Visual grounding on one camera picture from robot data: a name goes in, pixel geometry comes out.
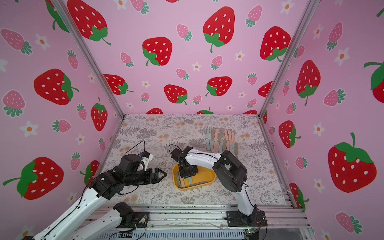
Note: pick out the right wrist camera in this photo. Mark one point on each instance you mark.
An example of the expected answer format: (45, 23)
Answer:
(179, 155)

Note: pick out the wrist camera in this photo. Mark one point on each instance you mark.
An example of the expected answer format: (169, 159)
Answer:
(179, 155)
(132, 163)

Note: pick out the yellow plastic storage box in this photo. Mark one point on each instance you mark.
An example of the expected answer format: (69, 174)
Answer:
(202, 178)

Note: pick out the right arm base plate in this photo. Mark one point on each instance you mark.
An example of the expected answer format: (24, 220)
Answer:
(237, 219)

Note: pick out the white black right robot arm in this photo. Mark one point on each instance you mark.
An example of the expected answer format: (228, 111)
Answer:
(228, 169)

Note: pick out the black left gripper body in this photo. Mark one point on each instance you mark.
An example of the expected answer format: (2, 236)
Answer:
(140, 177)

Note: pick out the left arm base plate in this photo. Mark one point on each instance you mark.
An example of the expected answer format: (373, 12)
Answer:
(135, 220)

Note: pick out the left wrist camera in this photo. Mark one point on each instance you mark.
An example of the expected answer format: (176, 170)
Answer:
(132, 163)

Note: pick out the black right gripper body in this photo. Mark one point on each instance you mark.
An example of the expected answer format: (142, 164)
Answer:
(187, 170)

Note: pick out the aluminium frame rail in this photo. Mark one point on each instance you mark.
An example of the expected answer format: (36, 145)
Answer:
(213, 217)

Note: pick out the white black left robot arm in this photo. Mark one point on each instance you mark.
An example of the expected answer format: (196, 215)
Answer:
(100, 190)

